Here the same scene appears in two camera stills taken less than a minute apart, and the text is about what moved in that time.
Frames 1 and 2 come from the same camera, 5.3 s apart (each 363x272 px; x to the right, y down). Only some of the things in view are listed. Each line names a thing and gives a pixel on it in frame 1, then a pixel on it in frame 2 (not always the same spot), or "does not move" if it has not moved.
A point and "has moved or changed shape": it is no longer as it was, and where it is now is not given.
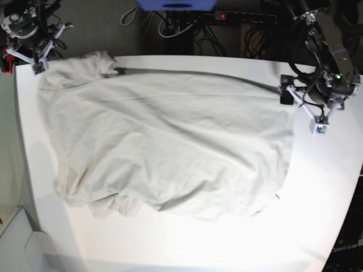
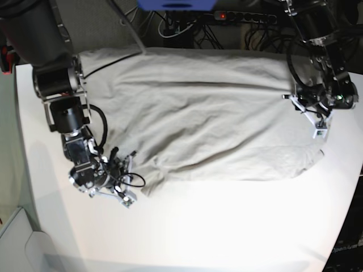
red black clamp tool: x=6 y=61 does not move
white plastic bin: x=23 y=250 does not move
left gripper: x=37 y=53 to x=114 y=177
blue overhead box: x=177 y=5 does not move
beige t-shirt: x=135 y=144 has moved or changed shape
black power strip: x=245 y=17 does not move
